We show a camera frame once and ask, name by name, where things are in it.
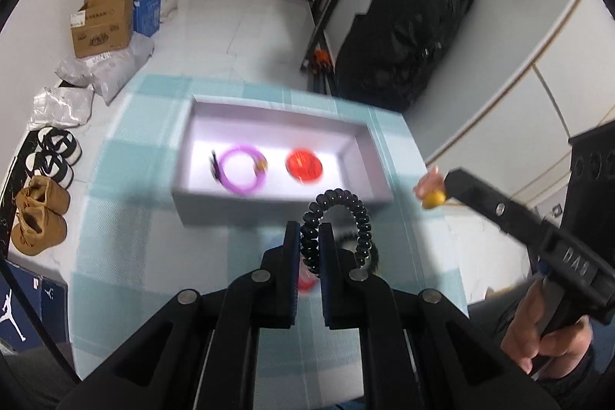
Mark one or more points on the black and white sneaker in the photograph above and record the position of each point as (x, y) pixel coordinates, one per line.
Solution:
(48, 167)
(60, 143)

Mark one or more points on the brown cardboard box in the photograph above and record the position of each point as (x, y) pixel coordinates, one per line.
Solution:
(103, 30)

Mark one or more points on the black marbled board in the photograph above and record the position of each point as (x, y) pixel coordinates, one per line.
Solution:
(9, 208)

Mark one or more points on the blue cardboard box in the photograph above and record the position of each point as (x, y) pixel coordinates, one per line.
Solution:
(149, 6)

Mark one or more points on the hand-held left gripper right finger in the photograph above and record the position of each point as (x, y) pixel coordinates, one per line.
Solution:
(328, 275)

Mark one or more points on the silver rectangular box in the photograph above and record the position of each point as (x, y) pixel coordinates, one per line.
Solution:
(240, 210)

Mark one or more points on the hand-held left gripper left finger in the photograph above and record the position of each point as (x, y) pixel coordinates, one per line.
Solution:
(291, 275)

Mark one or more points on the teal checkered tablecloth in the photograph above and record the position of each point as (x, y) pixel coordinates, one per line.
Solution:
(144, 198)

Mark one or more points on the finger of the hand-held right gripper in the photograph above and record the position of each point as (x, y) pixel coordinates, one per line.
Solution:
(495, 208)

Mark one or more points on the small orange tool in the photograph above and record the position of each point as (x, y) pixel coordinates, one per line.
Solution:
(320, 60)

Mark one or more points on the black backpack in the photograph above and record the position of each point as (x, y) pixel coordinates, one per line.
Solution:
(403, 35)

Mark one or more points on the person's right hand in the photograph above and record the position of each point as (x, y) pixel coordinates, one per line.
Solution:
(526, 333)

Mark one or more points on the tan suede boot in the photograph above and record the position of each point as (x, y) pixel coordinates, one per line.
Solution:
(38, 230)
(43, 196)

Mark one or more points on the large grey plastic package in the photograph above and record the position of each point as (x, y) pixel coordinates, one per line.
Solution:
(122, 69)

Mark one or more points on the small grey plastic package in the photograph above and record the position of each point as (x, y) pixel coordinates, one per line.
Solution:
(77, 71)

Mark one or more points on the blue shoe box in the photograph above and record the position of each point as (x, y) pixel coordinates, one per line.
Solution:
(19, 309)

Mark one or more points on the white crinkled plastic package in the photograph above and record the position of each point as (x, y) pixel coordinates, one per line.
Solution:
(62, 107)

